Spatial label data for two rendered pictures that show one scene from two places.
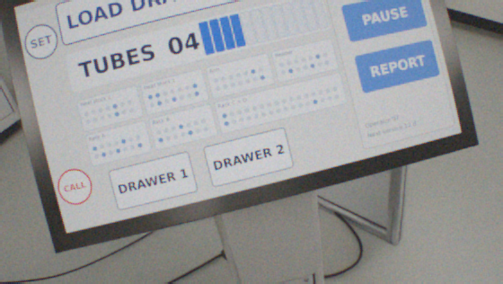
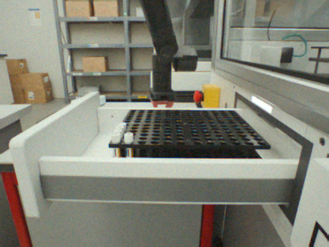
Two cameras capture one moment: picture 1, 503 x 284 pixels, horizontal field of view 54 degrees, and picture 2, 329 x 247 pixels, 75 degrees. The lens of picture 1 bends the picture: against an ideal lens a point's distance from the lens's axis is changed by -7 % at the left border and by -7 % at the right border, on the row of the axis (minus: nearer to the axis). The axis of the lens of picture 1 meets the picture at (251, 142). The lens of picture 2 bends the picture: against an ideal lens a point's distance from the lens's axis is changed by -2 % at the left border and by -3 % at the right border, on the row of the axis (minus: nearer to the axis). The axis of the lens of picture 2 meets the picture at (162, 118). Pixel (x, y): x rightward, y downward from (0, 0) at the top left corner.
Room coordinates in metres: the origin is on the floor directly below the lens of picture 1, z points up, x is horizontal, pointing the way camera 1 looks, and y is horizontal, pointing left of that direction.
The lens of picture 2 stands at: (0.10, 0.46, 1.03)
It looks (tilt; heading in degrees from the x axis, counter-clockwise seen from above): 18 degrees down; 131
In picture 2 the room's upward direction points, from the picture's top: straight up
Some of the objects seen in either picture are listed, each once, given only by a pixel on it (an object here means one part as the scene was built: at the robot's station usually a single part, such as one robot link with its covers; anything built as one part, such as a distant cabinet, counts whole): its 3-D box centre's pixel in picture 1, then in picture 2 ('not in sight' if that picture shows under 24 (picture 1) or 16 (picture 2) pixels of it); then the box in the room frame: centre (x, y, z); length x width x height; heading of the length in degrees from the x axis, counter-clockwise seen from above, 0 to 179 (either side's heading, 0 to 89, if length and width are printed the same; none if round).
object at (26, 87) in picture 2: not in sight; (26, 81); (-4.71, 1.93, 0.42); 0.85 x 0.33 x 0.84; 43
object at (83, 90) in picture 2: not in sight; (89, 90); (-3.77, 2.77, 0.22); 0.40 x 0.30 x 0.17; 43
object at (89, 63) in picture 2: not in sight; (95, 64); (-3.67, 2.88, 0.72); 0.41 x 0.32 x 0.28; 43
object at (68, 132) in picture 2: not in sight; (73, 136); (-0.26, 0.63, 0.87); 0.29 x 0.02 x 0.11; 129
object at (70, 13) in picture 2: not in sight; (80, 11); (-3.81, 2.75, 1.66); 0.41 x 0.32 x 0.28; 43
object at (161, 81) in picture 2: not in sight; (161, 84); (-0.32, 0.95, 0.92); 0.10 x 0.07 x 0.07; 141
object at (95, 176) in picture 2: not in sight; (189, 142); (-0.10, 0.76, 0.86); 0.40 x 0.26 x 0.06; 39
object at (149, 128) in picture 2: not in sight; (184, 140); (-0.10, 0.76, 0.87); 0.22 x 0.18 x 0.06; 39
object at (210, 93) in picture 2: not in sight; (208, 96); (-0.23, 1.08, 0.88); 0.07 x 0.05 x 0.07; 129
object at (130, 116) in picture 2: not in sight; (126, 124); (-0.18, 0.69, 0.90); 0.18 x 0.02 x 0.01; 129
